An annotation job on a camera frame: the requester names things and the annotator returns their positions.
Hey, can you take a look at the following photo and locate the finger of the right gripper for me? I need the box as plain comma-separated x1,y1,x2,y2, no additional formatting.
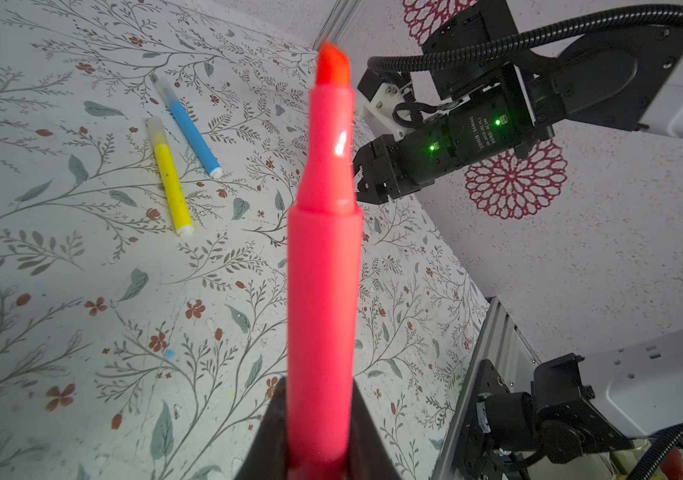
353,134,403,204

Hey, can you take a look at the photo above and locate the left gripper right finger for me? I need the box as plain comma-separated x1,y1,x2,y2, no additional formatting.
345,382,401,480

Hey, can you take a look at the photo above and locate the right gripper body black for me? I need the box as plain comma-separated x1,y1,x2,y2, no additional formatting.
377,71,553,198

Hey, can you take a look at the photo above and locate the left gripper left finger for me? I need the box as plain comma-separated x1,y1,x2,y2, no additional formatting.
234,378,287,480

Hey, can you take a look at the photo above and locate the pink highlighter pen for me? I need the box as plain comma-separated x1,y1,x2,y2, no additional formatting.
286,42,363,479

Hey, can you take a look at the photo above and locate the blue pen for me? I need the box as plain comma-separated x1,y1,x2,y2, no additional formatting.
150,74,223,179

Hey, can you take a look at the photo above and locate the yellow highlighter pen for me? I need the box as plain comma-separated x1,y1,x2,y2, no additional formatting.
145,117,194,238

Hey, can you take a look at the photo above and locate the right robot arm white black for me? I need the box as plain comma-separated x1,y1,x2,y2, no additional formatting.
417,122,683,360

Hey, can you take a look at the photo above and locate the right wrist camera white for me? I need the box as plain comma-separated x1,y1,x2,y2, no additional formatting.
357,69,415,140

